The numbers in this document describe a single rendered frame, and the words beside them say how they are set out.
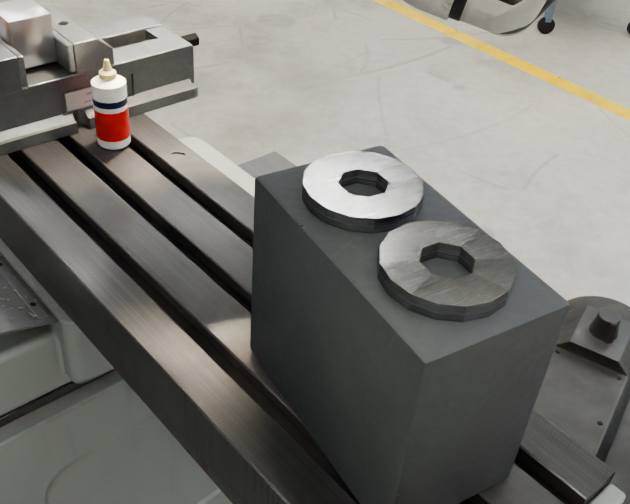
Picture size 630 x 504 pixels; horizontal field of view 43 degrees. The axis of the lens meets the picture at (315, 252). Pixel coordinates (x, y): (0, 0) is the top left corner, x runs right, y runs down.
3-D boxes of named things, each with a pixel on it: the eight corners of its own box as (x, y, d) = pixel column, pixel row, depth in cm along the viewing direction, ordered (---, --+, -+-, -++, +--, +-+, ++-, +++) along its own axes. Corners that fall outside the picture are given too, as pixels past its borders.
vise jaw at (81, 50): (69, 30, 107) (65, 1, 104) (115, 64, 99) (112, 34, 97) (26, 39, 103) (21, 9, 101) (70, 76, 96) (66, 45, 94)
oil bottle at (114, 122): (120, 130, 101) (112, 48, 94) (137, 144, 98) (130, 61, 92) (91, 140, 98) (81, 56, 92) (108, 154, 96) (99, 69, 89)
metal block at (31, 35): (36, 43, 101) (28, -4, 97) (57, 60, 98) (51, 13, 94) (-5, 52, 98) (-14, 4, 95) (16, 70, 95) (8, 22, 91)
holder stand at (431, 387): (359, 309, 77) (385, 128, 65) (510, 478, 63) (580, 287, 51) (248, 349, 72) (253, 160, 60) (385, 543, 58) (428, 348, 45)
